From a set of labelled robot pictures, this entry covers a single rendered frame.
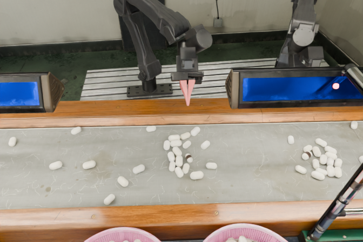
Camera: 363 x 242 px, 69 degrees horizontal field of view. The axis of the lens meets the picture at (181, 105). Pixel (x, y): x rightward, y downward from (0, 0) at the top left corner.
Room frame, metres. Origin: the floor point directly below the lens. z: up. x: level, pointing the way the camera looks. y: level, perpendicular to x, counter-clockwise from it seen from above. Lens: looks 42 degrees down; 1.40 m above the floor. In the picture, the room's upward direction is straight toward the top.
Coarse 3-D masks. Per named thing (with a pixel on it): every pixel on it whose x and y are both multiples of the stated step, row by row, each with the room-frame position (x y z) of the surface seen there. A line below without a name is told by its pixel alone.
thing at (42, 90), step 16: (0, 80) 0.40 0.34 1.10; (16, 80) 0.40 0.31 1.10; (32, 80) 0.40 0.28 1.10; (48, 80) 0.41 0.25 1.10; (0, 96) 0.39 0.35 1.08; (16, 96) 0.39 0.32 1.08; (32, 96) 0.39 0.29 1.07; (48, 96) 0.39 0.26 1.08; (0, 112) 0.37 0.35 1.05; (16, 112) 0.37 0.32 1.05; (32, 112) 0.38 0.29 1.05; (48, 112) 0.38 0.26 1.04
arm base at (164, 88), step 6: (144, 84) 0.89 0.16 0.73; (150, 84) 0.88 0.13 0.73; (156, 84) 0.91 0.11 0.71; (162, 84) 0.95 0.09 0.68; (168, 84) 0.95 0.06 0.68; (132, 90) 0.90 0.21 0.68; (138, 90) 0.90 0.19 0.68; (144, 90) 0.89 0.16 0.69; (150, 90) 0.88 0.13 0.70; (156, 90) 0.90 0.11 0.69; (162, 90) 0.90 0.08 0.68; (168, 90) 0.90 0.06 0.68; (132, 96) 0.87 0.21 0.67; (138, 96) 0.87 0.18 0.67
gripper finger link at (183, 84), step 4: (180, 80) 0.64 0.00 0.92; (184, 80) 0.64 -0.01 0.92; (196, 80) 0.68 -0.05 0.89; (200, 80) 0.68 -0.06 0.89; (180, 84) 0.64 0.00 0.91; (184, 84) 0.64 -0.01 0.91; (180, 88) 0.67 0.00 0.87; (184, 88) 0.63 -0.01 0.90; (184, 92) 0.63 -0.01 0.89; (184, 96) 0.64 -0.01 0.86
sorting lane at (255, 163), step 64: (64, 128) 0.62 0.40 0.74; (128, 128) 0.62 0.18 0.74; (192, 128) 0.62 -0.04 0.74; (256, 128) 0.62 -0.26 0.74; (320, 128) 0.62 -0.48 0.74; (0, 192) 0.38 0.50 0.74; (64, 192) 0.38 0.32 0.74; (128, 192) 0.38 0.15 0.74; (192, 192) 0.38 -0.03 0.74; (256, 192) 0.38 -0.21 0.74; (320, 192) 0.38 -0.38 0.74
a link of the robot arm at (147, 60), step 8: (128, 8) 0.93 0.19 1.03; (136, 8) 0.96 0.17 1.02; (120, 16) 0.95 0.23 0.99; (128, 16) 0.92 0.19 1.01; (136, 16) 0.94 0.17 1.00; (128, 24) 0.93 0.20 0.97; (136, 24) 0.92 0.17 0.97; (136, 32) 0.91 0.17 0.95; (144, 32) 0.93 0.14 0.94; (136, 40) 0.91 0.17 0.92; (144, 40) 0.91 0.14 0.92; (136, 48) 0.91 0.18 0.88; (144, 48) 0.90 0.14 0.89; (144, 56) 0.88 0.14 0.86; (152, 56) 0.90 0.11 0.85; (144, 64) 0.87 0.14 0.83; (152, 64) 0.88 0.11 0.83; (152, 72) 0.87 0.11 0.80; (160, 72) 0.90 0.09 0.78
